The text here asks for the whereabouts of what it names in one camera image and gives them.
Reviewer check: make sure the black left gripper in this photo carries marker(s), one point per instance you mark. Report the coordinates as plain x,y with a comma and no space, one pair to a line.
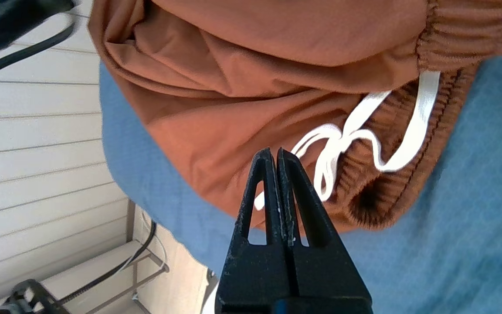
2,17

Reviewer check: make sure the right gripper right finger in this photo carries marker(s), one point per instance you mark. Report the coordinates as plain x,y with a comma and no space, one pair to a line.
325,270

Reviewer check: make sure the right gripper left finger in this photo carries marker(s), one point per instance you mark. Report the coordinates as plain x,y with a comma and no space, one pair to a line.
255,270

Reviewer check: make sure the brown shorts with white print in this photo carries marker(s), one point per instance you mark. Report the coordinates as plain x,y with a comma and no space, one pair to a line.
255,65

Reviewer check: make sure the blue bed cover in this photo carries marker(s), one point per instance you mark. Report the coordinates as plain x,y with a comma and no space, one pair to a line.
451,240

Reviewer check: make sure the grey metal frame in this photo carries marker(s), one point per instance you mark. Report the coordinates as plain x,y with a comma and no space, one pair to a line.
146,279

